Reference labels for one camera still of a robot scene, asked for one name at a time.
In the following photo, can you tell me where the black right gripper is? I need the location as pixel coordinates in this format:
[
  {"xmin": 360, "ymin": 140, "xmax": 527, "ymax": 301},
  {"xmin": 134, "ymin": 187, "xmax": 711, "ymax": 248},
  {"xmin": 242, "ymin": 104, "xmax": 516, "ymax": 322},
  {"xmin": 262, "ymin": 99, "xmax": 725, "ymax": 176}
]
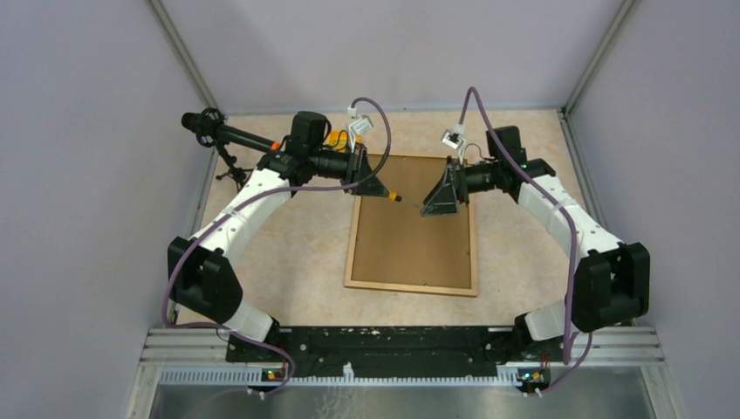
[{"xmin": 421, "ymin": 156, "xmax": 501, "ymax": 216}]

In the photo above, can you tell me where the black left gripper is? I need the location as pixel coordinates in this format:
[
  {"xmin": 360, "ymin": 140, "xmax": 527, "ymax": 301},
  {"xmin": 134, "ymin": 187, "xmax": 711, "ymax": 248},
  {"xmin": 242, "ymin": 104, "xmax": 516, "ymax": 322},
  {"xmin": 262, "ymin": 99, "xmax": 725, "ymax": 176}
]
[{"xmin": 309, "ymin": 141, "xmax": 388, "ymax": 196}]

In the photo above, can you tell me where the orange handled screwdriver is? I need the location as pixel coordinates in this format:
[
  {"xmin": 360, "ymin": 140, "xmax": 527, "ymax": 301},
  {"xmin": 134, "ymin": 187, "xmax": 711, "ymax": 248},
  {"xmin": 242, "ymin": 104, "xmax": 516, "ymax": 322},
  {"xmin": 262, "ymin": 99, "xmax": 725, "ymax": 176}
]
[{"xmin": 387, "ymin": 192, "xmax": 421, "ymax": 209}]

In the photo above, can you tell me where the wooden picture frame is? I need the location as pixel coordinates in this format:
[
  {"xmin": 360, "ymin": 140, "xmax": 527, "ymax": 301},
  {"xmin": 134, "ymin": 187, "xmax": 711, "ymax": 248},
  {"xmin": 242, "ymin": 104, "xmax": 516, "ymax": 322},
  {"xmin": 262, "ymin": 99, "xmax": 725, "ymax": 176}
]
[{"xmin": 344, "ymin": 155, "xmax": 479, "ymax": 298}]

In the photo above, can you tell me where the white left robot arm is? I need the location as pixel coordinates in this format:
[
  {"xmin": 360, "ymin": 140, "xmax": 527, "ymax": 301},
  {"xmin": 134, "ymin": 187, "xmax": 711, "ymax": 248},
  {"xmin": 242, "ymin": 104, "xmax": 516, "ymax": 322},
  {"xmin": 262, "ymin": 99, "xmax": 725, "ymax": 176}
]
[{"xmin": 168, "ymin": 108, "xmax": 391, "ymax": 361}]

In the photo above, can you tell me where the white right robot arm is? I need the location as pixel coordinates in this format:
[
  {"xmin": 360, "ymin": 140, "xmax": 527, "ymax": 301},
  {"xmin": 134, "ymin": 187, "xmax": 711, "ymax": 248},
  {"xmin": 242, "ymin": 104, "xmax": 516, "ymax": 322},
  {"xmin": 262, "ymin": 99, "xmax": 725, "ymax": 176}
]
[{"xmin": 421, "ymin": 126, "xmax": 650, "ymax": 360}]

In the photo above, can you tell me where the yellow plastic box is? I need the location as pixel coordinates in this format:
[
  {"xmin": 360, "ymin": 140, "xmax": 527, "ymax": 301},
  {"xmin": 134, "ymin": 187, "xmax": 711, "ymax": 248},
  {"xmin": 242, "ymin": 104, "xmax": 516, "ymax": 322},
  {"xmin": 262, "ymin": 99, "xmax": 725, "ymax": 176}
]
[{"xmin": 324, "ymin": 130, "xmax": 364, "ymax": 153}]

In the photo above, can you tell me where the black mini tripod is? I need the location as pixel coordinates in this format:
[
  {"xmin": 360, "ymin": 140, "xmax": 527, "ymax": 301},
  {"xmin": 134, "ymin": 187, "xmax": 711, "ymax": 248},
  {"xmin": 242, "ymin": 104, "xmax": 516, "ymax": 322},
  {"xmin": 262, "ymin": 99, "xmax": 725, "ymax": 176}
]
[{"xmin": 215, "ymin": 143, "xmax": 254, "ymax": 192}]

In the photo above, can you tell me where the black microphone orange tip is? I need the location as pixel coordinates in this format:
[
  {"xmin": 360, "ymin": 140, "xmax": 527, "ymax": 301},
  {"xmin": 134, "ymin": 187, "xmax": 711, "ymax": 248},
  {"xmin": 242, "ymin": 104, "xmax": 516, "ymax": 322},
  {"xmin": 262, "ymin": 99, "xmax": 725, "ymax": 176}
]
[{"xmin": 181, "ymin": 108, "xmax": 281, "ymax": 153}]

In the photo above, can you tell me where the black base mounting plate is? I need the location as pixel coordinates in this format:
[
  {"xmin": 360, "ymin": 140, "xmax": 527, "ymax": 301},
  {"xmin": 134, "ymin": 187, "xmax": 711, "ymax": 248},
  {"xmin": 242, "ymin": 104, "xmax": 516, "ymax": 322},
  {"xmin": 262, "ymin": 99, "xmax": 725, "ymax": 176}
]
[{"xmin": 225, "ymin": 326, "xmax": 563, "ymax": 378}]

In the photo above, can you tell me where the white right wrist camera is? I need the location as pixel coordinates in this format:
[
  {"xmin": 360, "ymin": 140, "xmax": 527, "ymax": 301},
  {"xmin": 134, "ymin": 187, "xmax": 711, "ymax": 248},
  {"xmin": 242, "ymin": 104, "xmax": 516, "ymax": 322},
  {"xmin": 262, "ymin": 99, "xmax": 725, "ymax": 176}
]
[{"xmin": 441, "ymin": 130, "xmax": 466, "ymax": 150}]

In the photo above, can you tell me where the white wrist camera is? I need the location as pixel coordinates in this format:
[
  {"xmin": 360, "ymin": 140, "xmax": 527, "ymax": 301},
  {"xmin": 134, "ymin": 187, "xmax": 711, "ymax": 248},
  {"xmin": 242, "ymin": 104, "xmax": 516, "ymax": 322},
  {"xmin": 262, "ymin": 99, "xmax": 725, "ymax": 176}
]
[
  {"xmin": 441, "ymin": 130, "xmax": 466, "ymax": 150},
  {"xmin": 346, "ymin": 114, "xmax": 373, "ymax": 137}
]

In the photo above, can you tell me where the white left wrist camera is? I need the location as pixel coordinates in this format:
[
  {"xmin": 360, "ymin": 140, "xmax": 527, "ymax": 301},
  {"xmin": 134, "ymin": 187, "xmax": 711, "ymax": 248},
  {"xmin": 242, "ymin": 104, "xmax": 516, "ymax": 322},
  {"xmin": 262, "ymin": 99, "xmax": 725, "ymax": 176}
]
[{"xmin": 346, "ymin": 114, "xmax": 373, "ymax": 137}]

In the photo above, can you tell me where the aluminium front rail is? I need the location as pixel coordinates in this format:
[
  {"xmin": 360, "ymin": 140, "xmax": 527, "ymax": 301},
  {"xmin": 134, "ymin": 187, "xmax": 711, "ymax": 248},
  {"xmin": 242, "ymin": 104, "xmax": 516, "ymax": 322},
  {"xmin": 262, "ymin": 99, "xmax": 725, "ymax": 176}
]
[{"xmin": 125, "ymin": 326, "xmax": 685, "ymax": 418}]

